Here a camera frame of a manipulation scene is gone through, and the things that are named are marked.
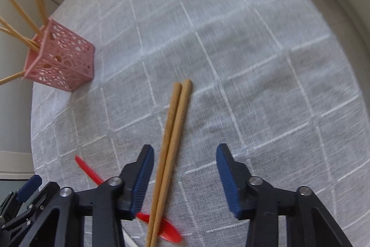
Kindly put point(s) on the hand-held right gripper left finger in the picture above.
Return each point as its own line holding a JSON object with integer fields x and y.
{"x": 141, "y": 180}

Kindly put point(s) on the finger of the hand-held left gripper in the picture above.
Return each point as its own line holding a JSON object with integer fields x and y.
{"x": 29, "y": 184}
{"x": 47, "y": 192}

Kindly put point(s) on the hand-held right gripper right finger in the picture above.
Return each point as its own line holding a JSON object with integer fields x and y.
{"x": 228, "y": 177}

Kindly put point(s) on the wooden chopstick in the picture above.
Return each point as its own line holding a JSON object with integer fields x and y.
{"x": 169, "y": 131}
{"x": 180, "y": 116}

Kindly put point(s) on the pink perforated utensil holder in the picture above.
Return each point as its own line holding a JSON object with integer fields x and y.
{"x": 66, "y": 61}

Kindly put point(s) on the red plastic spoon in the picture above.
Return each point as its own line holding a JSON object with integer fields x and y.
{"x": 172, "y": 235}

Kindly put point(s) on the grey checked tablecloth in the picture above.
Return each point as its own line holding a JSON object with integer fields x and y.
{"x": 231, "y": 61}

